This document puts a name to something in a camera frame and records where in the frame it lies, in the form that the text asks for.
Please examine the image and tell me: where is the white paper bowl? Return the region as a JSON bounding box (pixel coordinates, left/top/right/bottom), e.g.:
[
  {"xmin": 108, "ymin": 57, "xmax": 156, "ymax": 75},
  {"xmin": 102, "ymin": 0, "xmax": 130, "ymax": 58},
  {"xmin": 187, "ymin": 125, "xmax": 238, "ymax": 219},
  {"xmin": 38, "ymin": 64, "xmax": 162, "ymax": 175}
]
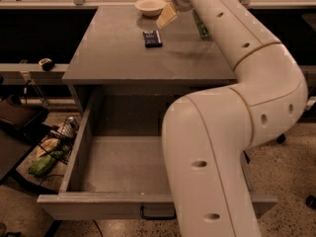
[{"xmin": 134, "ymin": 0, "xmax": 166, "ymax": 17}]

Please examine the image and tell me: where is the blue rxbar blueberry bar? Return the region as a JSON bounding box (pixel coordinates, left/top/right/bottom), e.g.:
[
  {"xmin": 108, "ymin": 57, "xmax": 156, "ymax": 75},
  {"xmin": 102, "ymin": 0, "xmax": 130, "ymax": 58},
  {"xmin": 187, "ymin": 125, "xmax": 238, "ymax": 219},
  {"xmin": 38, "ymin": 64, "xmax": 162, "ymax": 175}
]
[{"xmin": 143, "ymin": 31, "xmax": 163, "ymax": 48}]

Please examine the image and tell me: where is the grey cabinet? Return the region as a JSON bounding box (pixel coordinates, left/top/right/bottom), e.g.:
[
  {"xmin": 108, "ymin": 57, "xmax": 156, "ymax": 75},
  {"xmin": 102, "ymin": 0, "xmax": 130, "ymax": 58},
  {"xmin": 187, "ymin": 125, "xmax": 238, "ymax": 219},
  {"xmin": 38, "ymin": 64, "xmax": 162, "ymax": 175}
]
[{"xmin": 62, "ymin": 4, "xmax": 236, "ymax": 110}]

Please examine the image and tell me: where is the black tape measure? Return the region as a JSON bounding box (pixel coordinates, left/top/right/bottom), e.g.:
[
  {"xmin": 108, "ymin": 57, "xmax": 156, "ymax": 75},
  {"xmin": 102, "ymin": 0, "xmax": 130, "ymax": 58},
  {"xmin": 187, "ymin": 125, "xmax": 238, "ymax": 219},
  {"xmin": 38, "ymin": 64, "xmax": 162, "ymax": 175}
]
[{"xmin": 39, "ymin": 58, "xmax": 55, "ymax": 72}]

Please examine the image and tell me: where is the green chip bag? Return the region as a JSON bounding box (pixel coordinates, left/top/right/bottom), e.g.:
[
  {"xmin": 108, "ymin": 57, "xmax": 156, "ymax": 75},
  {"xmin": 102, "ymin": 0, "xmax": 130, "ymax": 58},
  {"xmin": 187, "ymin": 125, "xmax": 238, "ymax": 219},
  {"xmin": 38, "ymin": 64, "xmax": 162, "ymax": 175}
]
[{"xmin": 27, "ymin": 143, "xmax": 72, "ymax": 178}]

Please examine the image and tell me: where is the black drawer handle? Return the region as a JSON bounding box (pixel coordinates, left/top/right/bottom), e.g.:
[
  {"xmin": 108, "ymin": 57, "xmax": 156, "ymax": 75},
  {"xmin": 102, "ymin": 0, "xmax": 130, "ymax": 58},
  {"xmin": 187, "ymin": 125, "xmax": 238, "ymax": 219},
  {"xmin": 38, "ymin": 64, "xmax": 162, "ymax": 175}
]
[{"xmin": 139, "ymin": 203, "xmax": 177, "ymax": 220}]

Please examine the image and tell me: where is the yellow snack bag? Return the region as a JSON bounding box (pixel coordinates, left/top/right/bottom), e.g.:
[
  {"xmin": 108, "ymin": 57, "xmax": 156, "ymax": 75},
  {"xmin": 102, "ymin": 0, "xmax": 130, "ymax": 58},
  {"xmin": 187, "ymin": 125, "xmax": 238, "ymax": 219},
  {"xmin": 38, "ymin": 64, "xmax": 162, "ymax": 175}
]
[{"xmin": 36, "ymin": 138, "xmax": 60, "ymax": 159}]

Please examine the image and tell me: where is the open grey top drawer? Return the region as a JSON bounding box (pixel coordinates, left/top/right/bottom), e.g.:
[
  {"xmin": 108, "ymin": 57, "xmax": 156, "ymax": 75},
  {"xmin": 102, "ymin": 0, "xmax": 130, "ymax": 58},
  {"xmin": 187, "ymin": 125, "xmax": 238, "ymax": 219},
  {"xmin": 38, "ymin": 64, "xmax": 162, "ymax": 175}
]
[{"xmin": 39, "ymin": 95, "xmax": 277, "ymax": 220}]

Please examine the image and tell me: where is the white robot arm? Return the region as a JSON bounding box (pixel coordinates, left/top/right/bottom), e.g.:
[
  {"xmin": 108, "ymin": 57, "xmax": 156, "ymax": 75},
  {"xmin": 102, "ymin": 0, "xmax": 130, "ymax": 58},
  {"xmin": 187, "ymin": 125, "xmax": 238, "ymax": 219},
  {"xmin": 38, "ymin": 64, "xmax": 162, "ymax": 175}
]
[{"xmin": 162, "ymin": 0, "xmax": 308, "ymax": 237}]

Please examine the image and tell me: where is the green soda can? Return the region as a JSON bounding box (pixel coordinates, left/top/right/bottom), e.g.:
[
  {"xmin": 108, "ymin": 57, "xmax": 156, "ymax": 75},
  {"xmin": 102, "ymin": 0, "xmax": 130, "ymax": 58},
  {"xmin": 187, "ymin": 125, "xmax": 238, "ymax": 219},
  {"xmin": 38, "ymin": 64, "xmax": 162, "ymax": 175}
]
[{"xmin": 193, "ymin": 10, "xmax": 209, "ymax": 40}]

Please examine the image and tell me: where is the dark brown chair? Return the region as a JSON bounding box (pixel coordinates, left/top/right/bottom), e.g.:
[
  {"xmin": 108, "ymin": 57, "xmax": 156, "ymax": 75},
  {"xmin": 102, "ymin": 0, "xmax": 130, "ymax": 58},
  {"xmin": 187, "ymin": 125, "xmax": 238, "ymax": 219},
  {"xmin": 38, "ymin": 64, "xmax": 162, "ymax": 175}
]
[{"xmin": 0, "ymin": 95, "xmax": 49, "ymax": 181}]

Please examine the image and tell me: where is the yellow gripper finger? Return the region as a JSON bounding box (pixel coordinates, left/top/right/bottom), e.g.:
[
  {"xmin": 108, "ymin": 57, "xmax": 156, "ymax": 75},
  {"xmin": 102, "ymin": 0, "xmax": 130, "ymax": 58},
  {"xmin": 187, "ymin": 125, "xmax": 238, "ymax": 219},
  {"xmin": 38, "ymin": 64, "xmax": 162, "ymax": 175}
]
[{"xmin": 156, "ymin": 2, "xmax": 178, "ymax": 29}]

